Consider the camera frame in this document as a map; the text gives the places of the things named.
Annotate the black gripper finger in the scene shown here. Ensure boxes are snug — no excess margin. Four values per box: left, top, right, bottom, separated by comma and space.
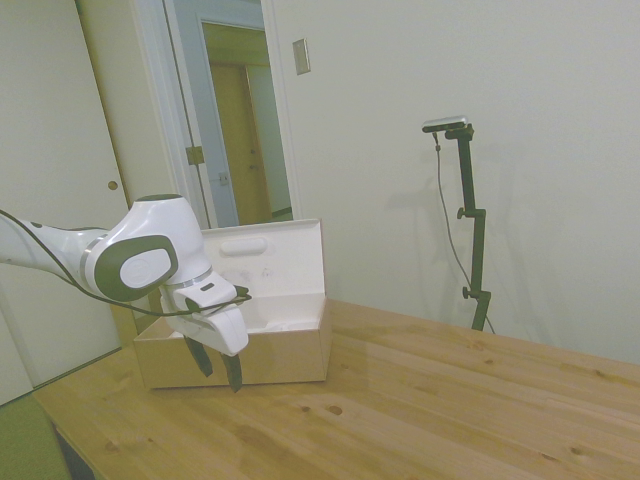
219, 351, 245, 394
182, 335, 213, 378

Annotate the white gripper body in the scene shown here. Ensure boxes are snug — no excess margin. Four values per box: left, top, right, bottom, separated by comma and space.
160, 281, 250, 357

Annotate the white cardboard box with lid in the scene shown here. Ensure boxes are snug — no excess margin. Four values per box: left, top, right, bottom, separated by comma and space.
133, 217, 329, 390

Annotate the white door with hinge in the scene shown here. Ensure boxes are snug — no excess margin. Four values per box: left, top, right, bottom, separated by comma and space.
162, 0, 240, 230

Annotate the white sliding closet door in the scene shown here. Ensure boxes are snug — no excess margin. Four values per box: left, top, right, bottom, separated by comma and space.
0, 0, 139, 391

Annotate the black camera stand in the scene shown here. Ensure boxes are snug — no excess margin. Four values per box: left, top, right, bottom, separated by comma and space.
444, 124, 492, 332

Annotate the wall switch plate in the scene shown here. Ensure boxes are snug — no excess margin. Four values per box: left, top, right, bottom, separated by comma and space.
292, 37, 311, 77

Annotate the grey exterior camera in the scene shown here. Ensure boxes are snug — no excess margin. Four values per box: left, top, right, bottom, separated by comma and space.
422, 115, 471, 134

